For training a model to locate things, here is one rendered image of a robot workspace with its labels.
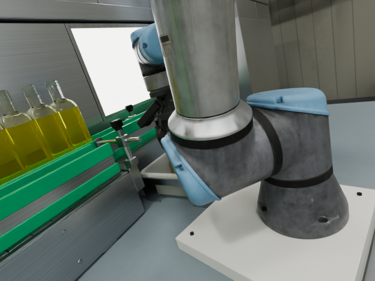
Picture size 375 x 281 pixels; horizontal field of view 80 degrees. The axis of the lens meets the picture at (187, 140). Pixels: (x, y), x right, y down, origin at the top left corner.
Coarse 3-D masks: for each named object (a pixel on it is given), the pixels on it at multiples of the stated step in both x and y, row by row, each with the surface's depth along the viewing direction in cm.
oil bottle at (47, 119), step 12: (36, 108) 52; (48, 108) 54; (36, 120) 52; (48, 120) 53; (60, 120) 56; (48, 132) 53; (60, 132) 55; (48, 144) 53; (60, 144) 55; (72, 144) 58
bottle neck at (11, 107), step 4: (0, 92) 47; (4, 92) 48; (0, 96) 47; (4, 96) 48; (8, 96) 49; (0, 100) 47; (4, 100) 48; (8, 100) 48; (0, 104) 48; (4, 104) 48; (8, 104) 48; (12, 104) 49; (0, 108) 48; (4, 108) 48; (8, 108) 48; (12, 108) 49; (16, 108) 50; (4, 112) 48; (8, 112) 48
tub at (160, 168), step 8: (160, 160) 71; (168, 160) 74; (144, 168) 66; (152, 168) 68; (160, 168) 70; (168, 168) 73; (144, 176) 63; (152, 176) 61; (160, 176) 59; (168, 176) 57; (176, 176) 56
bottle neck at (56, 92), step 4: (52, 80) 56; (56, 80) 57; (48, 84) 56; (52, 84) 56; (56, 84) 57; (48, 88) 57; (52, 88) 57; (56, 88) 57; (52, 92) 57; (56, 92) 57; (60, 92) 58; (52, 96) 57; (56, 96) 57; (60, 96) 58
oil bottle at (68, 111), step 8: (56, 104) 56; (64, 104) 57; (72, 104) 59; (64, 112) 57; (72, 112) 59; (64, 120) 57; (72, 120) 58; (80, 120) 60; (72, 128) 58; (80, 128) 60; (72, 136) 58; (80, 136) 60; (88, 136) 62; (80, 144) 60
